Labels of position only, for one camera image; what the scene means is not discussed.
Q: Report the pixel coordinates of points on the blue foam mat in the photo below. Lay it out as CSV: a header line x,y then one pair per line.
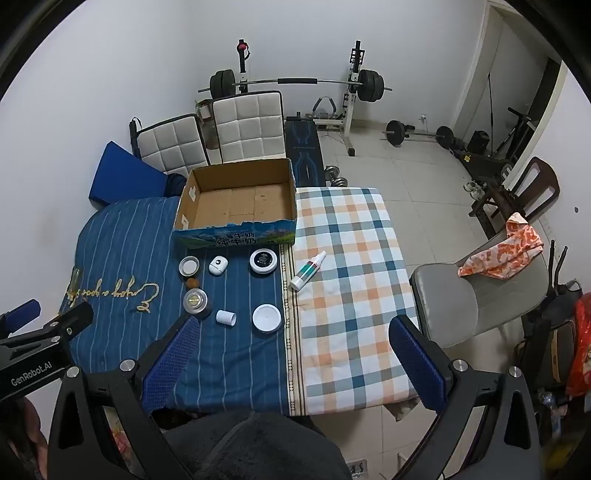
x,y
120,176

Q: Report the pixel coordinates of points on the grey padded chair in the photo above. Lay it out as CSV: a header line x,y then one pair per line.
x,y
452,309

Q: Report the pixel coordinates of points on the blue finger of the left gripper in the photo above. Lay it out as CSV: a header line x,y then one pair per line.
x,y
15,319
67,326

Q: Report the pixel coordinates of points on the barbell on rack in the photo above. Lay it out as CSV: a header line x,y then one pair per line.
x,y
370,86

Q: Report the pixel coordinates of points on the right white quilted chair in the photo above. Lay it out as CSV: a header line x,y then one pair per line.
x,y
250,126

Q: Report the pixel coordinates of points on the black lid white jar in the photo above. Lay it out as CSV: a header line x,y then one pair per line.
x,y
263,261

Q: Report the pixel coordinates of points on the small white cylinder cap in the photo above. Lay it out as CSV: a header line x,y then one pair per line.
x,y
225,318

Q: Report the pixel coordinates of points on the orange white patterned cloth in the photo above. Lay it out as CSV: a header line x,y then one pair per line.
x,y
510,256

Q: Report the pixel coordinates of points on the white quilted chair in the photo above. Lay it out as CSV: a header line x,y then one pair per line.
x,y
172,146
250,126

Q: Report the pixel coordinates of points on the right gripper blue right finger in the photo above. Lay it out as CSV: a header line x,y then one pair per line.
x,y
424,362

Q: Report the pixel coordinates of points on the chrome dumbbell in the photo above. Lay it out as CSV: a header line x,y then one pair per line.
x,y
333,176

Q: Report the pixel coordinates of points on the small brown wooden ball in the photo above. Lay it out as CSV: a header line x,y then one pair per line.
x,y
191,283

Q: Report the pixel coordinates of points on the red plastic bag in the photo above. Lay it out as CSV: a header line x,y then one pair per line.
x,y
578,383

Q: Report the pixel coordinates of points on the left white quilted chair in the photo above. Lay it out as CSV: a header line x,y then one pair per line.
x,y
172,146

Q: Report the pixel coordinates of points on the dark wooden chair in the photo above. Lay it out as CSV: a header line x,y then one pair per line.
x,y
534,192

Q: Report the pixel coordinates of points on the person's left hand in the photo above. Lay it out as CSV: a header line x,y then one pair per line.
x,y
26,438

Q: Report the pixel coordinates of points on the white spray bottle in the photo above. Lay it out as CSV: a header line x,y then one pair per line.
x,y
307,272

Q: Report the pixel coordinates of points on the dark blue garment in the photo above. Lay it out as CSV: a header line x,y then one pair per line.
x,y
174,185

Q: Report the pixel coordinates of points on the white earbud case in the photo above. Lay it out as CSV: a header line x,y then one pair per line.
x,y
218,265

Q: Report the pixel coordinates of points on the white round jar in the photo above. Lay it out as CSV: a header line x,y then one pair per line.
x,y
267,318

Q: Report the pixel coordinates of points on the barbell on floor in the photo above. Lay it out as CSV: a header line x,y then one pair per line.
x,y
397,133

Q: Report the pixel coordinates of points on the black backpack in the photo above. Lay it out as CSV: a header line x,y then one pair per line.
x,y
546,353

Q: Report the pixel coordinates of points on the black exercise machine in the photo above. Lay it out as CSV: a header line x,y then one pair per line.
x,y
484,162

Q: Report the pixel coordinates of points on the silver tin gold lid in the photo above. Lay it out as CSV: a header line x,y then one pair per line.
x,y
195,302

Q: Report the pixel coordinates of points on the small silver lid tin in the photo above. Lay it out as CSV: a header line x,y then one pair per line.
x,y
188,266

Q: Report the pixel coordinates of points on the open cardboard box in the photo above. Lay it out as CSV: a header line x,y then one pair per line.
x,y
244,203

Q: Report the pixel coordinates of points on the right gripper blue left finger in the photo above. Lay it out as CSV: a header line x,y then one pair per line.
x,y
164,360

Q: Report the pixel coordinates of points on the black blue weight bench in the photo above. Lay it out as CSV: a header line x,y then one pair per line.
x,y
305,152

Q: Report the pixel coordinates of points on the blue striped cloth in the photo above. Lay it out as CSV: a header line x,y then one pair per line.
x,y
139,280

